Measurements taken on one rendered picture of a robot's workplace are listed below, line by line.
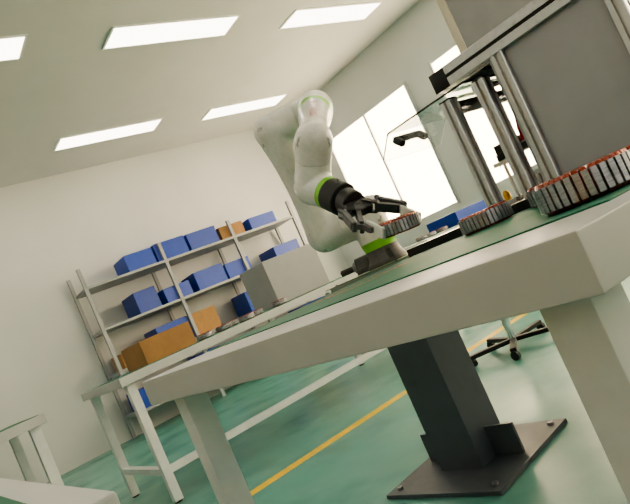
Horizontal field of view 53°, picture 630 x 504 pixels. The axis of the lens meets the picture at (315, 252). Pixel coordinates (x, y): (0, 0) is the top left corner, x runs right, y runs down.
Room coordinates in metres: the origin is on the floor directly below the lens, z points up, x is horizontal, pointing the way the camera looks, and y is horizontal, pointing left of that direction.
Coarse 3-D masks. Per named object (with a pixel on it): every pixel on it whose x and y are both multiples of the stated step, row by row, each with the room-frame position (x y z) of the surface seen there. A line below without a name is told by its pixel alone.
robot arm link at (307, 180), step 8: (296, 168) 1.73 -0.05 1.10; (304, 168) 1.70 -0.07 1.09; (312, 168) 1.70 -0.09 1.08; (320, 168) 1.70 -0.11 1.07; (328, 168) 1.72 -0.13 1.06; (296, 176) 1.73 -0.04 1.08; (304, 176) 1.71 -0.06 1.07; (312, 176) 1.71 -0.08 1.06; (320, 176) 1.70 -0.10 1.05; (328, 176) 1.70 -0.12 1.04; (296, 184) 1.74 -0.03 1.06; (304, 184) 1.72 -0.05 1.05; (312, 184) 1.70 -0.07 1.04; (320, 184) 1.68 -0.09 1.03; (296, 192) 1.75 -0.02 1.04; (304, 192) 1.72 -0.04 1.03; (312, 192) 1.70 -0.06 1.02; (304, 200) 1.75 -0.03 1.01; (312, 200) 1.72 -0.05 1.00
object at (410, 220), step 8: (400, 216) 1.56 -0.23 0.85; (408, 216) 1.48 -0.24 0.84; (416, 216) 1.49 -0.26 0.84; (384, 224) 1.49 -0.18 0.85; (392, 224) 1.48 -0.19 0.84; (400, 224) 1.47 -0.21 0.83; (408, 224) 1.48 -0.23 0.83; (416, 224) 1.49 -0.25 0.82; (392, 232) 1.48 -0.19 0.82; (400, 232) 1.48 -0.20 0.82
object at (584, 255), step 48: (528, 240) 0.54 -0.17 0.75; (576, 240) 0.45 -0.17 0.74; (624, 240) 0.48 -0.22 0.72; (384, 288) 0.78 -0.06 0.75; (432, 288) 0.57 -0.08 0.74; (480, 288) 0.53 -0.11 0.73; (528, 288) 0.49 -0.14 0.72; (576, 288) 0.46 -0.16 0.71; (288, 336) 0.78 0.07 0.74; (336, 336) 0.71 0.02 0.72; (384, 336) 0.65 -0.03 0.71; (432, 336) 0.60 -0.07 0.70; (144, 384) 1.25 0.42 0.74; (192, 384) 1.06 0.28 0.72
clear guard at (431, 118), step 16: (496, 80) 1.51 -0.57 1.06; (448, 96) 1.45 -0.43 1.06; (464, 96) 1.53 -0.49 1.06; (432, 112) 1.56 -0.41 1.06; (400, 128) 1.58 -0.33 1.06; (416, 128) 1.66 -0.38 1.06; (432, 128) 1.71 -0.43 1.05; (400, 144) 1.65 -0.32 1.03; (416, 144) 1.69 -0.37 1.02; (432, 144) 1.75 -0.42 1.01; (384, 160) 1.63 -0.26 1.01
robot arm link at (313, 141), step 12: (300, 108) 1.95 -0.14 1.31; (312, 108) 1.87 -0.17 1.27; (324, 108) 1.91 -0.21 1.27; (300, 120) 1.86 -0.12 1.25; (312, 120) 1.71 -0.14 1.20; (324, 120) 1.79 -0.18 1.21; (300, 132) 1.67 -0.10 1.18; (312, 132) 1.66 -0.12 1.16; (324, 132) 1.67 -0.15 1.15; (300, 144) 1.67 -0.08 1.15; (312, 144) 1.66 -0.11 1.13; (324, 144) 1.67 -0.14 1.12; (300, 156) 1.69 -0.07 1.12; (312, 156) 1.68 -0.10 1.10; (324, 156) 1.69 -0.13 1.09
